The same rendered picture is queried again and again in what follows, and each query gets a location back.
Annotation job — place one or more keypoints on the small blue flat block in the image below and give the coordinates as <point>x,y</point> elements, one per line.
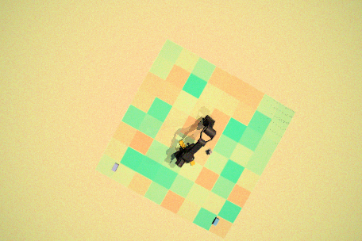
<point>216,220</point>

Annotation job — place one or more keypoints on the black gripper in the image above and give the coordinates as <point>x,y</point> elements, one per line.
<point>178,153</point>

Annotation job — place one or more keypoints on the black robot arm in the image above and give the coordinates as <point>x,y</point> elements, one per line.
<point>188,155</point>

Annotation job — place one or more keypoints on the yellow bar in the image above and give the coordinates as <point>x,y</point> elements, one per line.
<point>183,147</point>

